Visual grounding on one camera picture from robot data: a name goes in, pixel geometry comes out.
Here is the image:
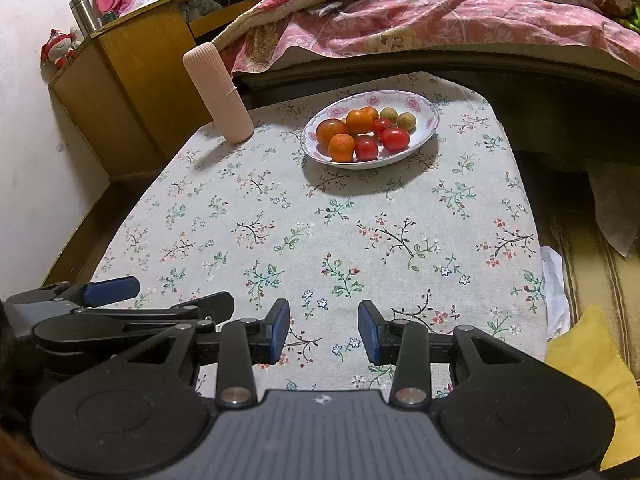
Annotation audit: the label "pink ribbed tumbler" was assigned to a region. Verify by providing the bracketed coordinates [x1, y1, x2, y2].
[182, 42, 254, 145]

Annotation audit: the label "dark bed frame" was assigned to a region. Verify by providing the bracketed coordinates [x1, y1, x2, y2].
[232, 45, 640, 171]

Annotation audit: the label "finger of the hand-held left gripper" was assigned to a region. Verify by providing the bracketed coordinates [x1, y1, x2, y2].
[7, 276, 140, 307]
[75, 291, 235, 348]

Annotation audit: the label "white plate with pink flowers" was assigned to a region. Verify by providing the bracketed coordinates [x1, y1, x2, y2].
[301, 90, 440, 171]

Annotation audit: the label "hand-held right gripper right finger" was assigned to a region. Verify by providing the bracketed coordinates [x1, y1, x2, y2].
[359, 300, 546, 409]

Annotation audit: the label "steel thermos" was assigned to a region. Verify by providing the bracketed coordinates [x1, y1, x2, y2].
[69, 0, 101, 40]

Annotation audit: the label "large orange-red tomato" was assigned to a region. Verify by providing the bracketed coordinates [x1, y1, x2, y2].
[315, 118, 348, 147]

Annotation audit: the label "white paper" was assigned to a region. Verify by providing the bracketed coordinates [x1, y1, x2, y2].
[540, 246, 572, 343]

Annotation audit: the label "red and white doll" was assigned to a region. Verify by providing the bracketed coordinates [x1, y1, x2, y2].
[41, 29, 83, 70]

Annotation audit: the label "striped brown rug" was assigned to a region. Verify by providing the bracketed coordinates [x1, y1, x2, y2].
[542, 205, 640, 361]

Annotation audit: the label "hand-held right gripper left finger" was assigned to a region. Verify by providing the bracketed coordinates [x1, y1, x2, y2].
[115, 299, 291, 408]

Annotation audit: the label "grey cloth in cabinet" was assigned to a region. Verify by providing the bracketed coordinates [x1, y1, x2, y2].
[179, 0, 222, 23]

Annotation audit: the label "wooden cabinet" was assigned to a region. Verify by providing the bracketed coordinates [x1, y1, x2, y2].
[48, 0, 296, 183]

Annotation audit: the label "translucent white sheet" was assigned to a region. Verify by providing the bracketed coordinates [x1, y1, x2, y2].
[587, 160, 640, 258]

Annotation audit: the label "floral tablecloth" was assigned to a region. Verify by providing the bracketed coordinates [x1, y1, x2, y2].
[90, 71, 548, 396]

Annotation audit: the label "yellow cushion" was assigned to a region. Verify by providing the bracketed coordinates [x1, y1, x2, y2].
[545, 304, 636, 471]

